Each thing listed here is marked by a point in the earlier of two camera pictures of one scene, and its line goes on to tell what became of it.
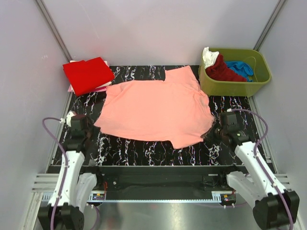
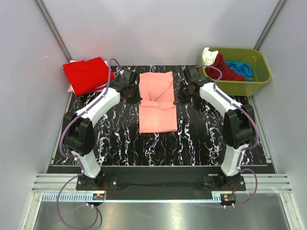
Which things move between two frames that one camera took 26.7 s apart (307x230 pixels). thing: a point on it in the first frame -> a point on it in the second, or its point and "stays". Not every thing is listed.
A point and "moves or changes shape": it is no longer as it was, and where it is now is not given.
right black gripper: x=208 y=136 -> x=180 y=99
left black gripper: x=96 y=130 -> x=137 y=99
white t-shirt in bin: x=209 y=57 stays
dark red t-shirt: x=219 y=70 stays
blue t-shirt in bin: x=243 y=69 stays
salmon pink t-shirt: x=175 y=109 moves or changes shape
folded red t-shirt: x=84 y=76 stays
